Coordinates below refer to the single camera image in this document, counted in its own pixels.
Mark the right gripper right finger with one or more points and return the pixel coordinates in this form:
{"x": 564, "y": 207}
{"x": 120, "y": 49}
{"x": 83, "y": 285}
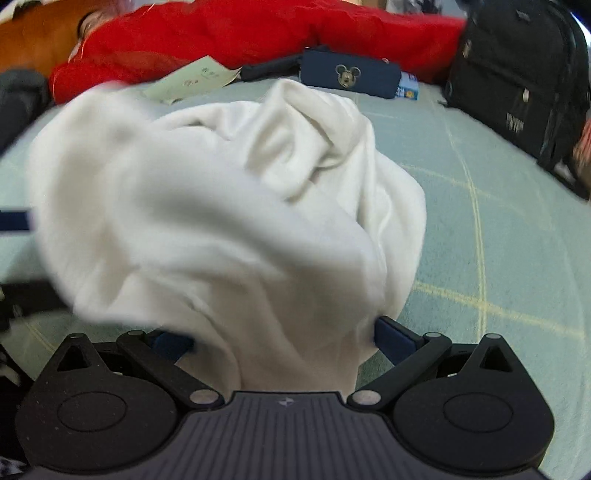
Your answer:
{"x": 415, "y": 358}

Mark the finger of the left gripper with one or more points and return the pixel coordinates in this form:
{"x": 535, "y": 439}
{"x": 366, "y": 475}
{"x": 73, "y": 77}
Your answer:
{"x": 14, "y": 221}

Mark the white printed sweatshirt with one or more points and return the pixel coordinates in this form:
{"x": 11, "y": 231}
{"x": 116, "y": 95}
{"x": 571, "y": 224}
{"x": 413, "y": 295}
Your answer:
{"x": 273, "y": 233}

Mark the navy Mickey pencil case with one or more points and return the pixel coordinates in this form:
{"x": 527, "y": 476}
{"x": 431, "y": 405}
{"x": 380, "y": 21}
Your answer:
{"x": 327, "y": 69}

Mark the blue white small box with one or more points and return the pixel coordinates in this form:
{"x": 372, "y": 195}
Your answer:
{"x": 409, "y": 87}

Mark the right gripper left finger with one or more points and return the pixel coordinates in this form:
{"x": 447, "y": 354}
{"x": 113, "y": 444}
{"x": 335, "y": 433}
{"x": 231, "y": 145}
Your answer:
{"x": 185, "y": 389}

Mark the orange wooden headboard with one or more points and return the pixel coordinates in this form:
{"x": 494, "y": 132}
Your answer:
{"x": 43, "y": 36}

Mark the black backpack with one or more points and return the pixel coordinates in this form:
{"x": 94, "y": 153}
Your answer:
{"x": 522, "y": 70}

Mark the dark grey garment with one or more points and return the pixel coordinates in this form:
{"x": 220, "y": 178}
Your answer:
{"x": 25, "y": 95}

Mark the pale green paper sheet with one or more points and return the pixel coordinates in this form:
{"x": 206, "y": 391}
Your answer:
{"x": 199, "y": 77}

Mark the red blanket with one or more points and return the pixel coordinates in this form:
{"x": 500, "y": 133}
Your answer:
{"x": 154, "y": 40}

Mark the black long pouch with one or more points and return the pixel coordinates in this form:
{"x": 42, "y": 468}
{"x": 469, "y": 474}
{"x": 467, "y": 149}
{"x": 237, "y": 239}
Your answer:
{"x": 281, "y": 67}

